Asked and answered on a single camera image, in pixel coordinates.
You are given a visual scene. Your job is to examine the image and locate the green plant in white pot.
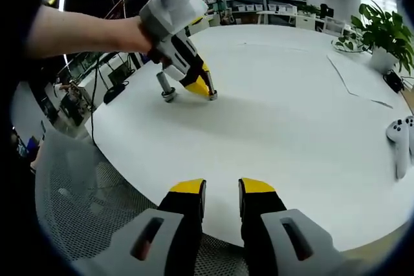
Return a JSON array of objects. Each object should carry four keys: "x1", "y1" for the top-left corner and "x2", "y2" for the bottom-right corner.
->
[{"x1": 351, "y1": 1, "x2": 414, "y2": 75}]

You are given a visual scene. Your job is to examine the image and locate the black cable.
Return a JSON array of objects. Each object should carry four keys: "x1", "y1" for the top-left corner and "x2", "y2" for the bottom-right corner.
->
[{"x1": 89, "y1": 51, "x2": 102, "y2": 147}]

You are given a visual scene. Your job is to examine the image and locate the person's left hand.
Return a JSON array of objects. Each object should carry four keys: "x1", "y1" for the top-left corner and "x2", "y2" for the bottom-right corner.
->
[{"x1": 127, "y1": 17, "x2": 156, "y2": 59}]

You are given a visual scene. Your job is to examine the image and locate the grey mesh office chair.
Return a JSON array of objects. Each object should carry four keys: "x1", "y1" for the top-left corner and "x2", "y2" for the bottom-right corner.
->
[{"x1": 34, "y1": 127, "x2": 250, "y2": 276}]

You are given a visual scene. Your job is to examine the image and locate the white game controller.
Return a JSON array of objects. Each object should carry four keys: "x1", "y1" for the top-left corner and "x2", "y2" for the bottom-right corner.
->
[
  {"x1": 385, "y1": 119, "x2": 410, "y2": 180},
  {"x1": 404, "y1": 116, "x2": 414, "y2": 157}
]

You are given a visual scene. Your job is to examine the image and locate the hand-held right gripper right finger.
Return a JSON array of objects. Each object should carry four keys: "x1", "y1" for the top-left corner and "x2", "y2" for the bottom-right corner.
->
[{"x1": 238, "y1": 177, "x2": 371, "y2": 276}]

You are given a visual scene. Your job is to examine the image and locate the monitor with red screen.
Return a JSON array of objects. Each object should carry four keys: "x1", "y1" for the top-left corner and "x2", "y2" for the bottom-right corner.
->
[{"x1": 105, "y1": 0, "x2": 127, "y2": 23}]

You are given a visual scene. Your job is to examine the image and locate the small green desk plants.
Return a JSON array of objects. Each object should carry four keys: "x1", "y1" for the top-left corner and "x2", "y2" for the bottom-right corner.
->
[{"x1": 299, "y1": 4, "x2": 321, "y2": 17}]

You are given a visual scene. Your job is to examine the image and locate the white paper sheet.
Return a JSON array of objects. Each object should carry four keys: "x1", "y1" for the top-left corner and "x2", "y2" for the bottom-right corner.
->
[{"x1": 326, "y1": 52, "x2": 394, "y2": 109}]

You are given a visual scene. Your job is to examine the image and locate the thick threaded steel stud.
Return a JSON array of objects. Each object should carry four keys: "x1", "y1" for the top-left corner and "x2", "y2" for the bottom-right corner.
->
[{"x1": 156, "y1": 72, "x2": 178, "y2": 104}]

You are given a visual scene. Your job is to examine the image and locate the black charger block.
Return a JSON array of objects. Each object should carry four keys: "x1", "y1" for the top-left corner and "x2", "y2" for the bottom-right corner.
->
[{"x1": 384, "y1": 70, "x2": 405, "y2": 93}]

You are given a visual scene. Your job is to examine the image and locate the white office chair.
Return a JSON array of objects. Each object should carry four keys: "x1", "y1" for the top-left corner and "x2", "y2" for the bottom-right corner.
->
[{"x1": 323, "y1": 16, "x2": 345, "y2": 36}]

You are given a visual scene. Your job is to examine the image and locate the glass bowl with green leaves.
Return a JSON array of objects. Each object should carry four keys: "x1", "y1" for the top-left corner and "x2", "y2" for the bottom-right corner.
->
[{"x1": 331, "y1": 35, "x2": 366, "y2": 53}]

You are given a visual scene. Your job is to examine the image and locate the black power adapter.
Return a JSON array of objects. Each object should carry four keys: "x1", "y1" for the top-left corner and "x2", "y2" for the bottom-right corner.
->
[{"x1": 102, "y1": 81, "x2": 129, "y2": 105}]

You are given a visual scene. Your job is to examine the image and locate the white table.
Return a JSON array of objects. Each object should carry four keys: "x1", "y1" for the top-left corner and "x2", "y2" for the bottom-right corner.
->
[{"x1": 257, "y1": 10, "x2": 316, "y2": 28}]

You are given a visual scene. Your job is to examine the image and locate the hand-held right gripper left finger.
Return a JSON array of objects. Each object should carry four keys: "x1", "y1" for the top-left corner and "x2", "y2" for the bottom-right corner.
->
[{"x1": 72, "y1": 178, "x2": 207, "y2": 276}]

